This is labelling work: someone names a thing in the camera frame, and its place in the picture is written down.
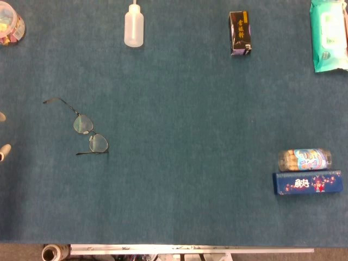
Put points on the black carton with gold text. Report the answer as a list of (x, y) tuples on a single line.
[(240, 32)]

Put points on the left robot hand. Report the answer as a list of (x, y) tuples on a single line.
[(3, 151)]

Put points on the wire-frame eyeglasses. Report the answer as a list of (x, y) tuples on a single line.
[(83, 125)]

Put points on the roll of tape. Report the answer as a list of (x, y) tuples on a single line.
[(53, 252)]

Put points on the green wet wipes pack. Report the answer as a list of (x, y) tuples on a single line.
[(329, 35)]

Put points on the translucent white squeeze bottle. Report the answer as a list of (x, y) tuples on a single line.
[(133, 27)]

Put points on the clear jar of colourful items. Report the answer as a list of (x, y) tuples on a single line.
[(11, 24)]

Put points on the clear jar of biscuits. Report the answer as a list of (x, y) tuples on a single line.
[(304, 160)]

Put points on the long blue printed box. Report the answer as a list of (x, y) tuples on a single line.
[(307, 182)]

